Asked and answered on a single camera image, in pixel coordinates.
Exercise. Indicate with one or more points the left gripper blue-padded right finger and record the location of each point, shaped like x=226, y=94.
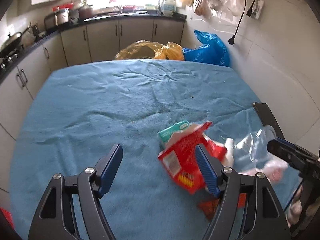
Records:
x=263, y=216

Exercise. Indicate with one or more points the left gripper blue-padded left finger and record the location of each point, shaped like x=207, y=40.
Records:
x=55, y=218

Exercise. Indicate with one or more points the clear plastic cup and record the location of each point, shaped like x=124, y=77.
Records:
x=251, y=152

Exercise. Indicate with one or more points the red torn snack bag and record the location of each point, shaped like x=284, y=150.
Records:
x=178, y=156

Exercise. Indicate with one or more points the right hand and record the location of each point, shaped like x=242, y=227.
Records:
x=295, y=210

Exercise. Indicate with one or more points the pink white plastic bag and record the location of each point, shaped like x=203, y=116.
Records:
x=273, y=170

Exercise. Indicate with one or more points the red plastic mesh basket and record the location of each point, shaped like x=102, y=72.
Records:
x=8, y=216

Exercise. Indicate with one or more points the dark red snack packet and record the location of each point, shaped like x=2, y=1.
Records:
x=209, y=207

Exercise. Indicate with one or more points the small white plastic bottle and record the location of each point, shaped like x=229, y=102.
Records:
x=228, y=159

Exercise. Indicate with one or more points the blue table cloth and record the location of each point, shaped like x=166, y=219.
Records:
x=82, y=111

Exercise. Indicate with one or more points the green white tissue pack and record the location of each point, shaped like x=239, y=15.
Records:
x=165, y=134

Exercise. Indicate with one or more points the blue plastic bag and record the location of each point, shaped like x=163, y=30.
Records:
x=212, y=51

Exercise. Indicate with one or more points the black wok on stove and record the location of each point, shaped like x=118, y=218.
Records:
x=12, y=43

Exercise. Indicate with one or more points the yellow plastic bag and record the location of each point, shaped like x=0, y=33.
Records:
x=151, y=50

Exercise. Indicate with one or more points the steel rice cooker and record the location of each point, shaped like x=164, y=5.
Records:
x=56, y=18

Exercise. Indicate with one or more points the dark brown pot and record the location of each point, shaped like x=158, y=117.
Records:
x=85, y=12

